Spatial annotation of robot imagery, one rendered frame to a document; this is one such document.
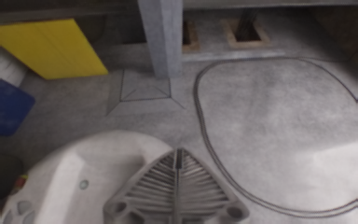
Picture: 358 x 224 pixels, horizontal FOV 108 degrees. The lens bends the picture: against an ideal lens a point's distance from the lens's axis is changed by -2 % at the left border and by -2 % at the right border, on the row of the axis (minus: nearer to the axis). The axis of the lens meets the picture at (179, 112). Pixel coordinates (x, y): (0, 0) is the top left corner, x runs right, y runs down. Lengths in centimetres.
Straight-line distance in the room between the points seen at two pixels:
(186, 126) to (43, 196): 66
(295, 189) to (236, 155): 33
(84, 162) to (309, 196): 104
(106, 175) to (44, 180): 16
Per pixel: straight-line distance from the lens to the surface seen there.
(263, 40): 155
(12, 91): 129
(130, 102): 96
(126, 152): 47
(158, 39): 82
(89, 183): 58
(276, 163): 96
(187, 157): 16
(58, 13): 105
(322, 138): 119
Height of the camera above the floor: 79
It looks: 63 degrees down
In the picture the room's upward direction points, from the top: 1 degrees counter-clockwise
